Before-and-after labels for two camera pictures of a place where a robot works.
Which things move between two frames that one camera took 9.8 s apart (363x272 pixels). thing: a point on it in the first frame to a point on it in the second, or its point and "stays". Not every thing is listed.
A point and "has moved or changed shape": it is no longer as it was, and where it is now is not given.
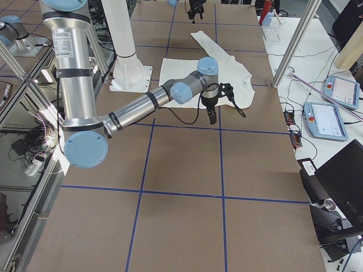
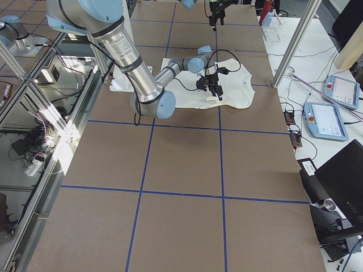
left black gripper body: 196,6 to 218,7
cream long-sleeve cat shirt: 230,73 has moved or changed shape
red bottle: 266,8 stays
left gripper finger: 193,16 to 212,22
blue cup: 267,19 stays
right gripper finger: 211,117 to 213,91
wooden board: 351,51 stays
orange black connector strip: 295,136 stays
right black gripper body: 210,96 to 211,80
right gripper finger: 213,117 to 219,91
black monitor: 342,178 stays
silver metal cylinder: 329,204 stays
